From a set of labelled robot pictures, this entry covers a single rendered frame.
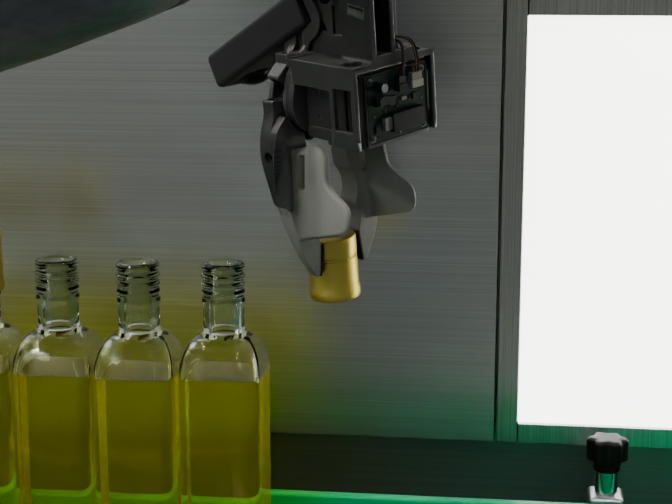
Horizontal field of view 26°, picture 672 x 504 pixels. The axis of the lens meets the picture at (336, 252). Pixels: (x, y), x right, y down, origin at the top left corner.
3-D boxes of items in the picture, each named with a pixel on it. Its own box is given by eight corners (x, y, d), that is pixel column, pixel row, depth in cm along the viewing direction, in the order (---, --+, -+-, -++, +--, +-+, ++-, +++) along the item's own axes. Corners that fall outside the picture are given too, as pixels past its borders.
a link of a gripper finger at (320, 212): (332, 297, 92) (338, 154, 90) (271, 277, 96) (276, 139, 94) (367, 290, 94) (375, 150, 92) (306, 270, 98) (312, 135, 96)
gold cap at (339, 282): (371, 292, 100) (367, 231, 98) (333, 307, 98) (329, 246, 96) (336, 280, 102) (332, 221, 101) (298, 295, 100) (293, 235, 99)
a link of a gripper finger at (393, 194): (408, 273, 97) (385, 146, 93) (347, 255, 101) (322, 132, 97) (439, 254, 98) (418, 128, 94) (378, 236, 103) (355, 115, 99)
